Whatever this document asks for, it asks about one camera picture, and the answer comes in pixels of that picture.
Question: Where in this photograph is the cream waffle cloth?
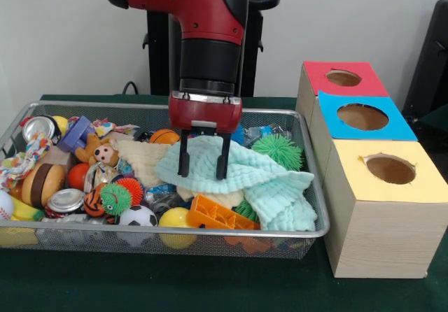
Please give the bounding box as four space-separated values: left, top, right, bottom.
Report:
117 140 244 208

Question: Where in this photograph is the green spiky rubber ball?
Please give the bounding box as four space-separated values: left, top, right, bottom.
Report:
251 133 304 170

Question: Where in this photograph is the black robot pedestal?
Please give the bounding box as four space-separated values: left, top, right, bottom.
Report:
141 0 281 98

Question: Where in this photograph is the dark green tablecloth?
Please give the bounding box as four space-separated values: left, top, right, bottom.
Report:
0 94 448 312
416 104 448 152

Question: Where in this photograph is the mint green waffle cloth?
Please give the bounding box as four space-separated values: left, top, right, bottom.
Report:
155 135 319 232

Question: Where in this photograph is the brown plush monkey toy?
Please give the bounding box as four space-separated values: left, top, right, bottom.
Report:
75 133 120 168

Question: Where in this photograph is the yellow plastic ball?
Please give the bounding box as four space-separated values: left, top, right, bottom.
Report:
159 206 199 249

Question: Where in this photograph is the wooden box with three holes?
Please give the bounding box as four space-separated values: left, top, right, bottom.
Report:
295 60 448 278

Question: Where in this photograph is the thin black cable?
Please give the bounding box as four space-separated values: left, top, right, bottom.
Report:
122 80 141 96

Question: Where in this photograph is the green spiky creature toy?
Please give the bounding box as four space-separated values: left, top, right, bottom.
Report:
100 182 133 217

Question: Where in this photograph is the small soccer ball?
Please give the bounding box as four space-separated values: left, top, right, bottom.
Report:
118 205 160 247

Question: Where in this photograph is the small orange basketball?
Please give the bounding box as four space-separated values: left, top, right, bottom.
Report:
149 129 181 144

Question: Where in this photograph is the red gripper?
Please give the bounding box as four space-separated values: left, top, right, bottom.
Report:
167 93 244 180

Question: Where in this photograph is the wire mesh metal bin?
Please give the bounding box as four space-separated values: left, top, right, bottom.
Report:
0 101 330 261

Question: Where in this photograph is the clear blue plastic packet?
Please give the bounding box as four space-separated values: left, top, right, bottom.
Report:
145 182 185 215

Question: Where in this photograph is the orange plastic brick toy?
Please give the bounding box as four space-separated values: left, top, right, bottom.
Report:
187 194 262 231

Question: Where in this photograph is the black upright panel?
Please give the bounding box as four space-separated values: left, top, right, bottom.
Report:
402 0 448 117

